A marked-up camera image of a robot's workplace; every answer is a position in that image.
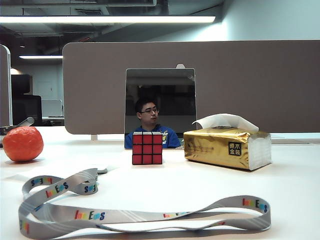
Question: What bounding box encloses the Rubik's cube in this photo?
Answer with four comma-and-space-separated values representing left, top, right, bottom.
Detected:
131, 131, 164, 166

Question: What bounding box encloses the grey flat divider base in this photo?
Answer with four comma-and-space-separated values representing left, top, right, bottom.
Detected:
271, 138, 311, 146

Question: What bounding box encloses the long ceiling light strip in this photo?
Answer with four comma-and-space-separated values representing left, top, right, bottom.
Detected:
0, 15, 216, 24

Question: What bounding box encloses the orange mandarin fruit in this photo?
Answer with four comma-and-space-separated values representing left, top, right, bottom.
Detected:
2, 126, 45, 163

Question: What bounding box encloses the white-framed standing mirror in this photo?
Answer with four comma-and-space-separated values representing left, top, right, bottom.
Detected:
123, 67, 198, 150

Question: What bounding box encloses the gold tissue pack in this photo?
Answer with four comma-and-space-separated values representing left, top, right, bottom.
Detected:
183, 126, 272, 171

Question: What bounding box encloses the grey metal bar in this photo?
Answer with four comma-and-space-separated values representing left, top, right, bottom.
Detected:
0, 116, 35, 136

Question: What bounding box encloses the brown desk divider panel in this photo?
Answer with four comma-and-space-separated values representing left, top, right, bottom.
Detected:
62, 39, 320, 135

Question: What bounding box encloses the brown white-edged divider panel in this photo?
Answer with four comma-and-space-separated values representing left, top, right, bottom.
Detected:
0, 43, 13, 128

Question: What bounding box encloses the grey printed lanyard strap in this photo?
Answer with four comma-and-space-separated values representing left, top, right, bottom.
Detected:
18, 167, 272, 240

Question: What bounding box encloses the black monitor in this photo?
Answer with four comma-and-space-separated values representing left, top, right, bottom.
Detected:
11, 94, 43, 127

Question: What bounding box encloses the short ceiling light strip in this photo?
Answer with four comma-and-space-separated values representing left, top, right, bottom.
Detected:
18, 55, 64, 60

